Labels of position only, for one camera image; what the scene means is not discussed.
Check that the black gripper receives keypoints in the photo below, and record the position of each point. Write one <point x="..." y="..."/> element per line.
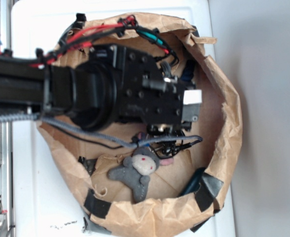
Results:
<point x="150" y="94"/>

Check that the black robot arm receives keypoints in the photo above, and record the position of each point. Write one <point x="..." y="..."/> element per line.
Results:
<point x="115" y="84"/>

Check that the grey plush donkey toy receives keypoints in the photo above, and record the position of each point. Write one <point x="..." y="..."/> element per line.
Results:
<point x="136" y="169"/>

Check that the brown paper lined bin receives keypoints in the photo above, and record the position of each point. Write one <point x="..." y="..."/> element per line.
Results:
<point x="181" y="195"/>

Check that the white plastic tray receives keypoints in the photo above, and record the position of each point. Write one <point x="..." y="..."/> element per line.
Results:
<point x="43" y="204"/>

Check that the aluminium frame rail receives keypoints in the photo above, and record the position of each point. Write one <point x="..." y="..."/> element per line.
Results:
<point x="6" y="206"/>

